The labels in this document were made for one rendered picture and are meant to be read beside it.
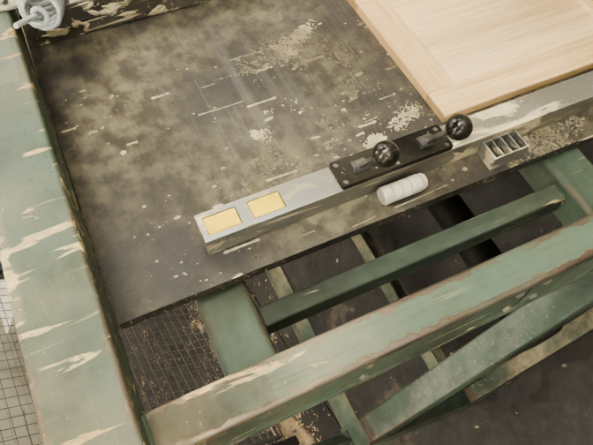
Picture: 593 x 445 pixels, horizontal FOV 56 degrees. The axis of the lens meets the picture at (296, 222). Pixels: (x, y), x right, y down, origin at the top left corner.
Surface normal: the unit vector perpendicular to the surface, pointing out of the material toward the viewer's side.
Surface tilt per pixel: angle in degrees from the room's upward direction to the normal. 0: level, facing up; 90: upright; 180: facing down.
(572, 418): 0
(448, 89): 54
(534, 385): 0
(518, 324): 0
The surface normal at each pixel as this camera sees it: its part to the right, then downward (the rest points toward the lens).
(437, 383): -0.71, -0.02
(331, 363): 0.04, -0.52
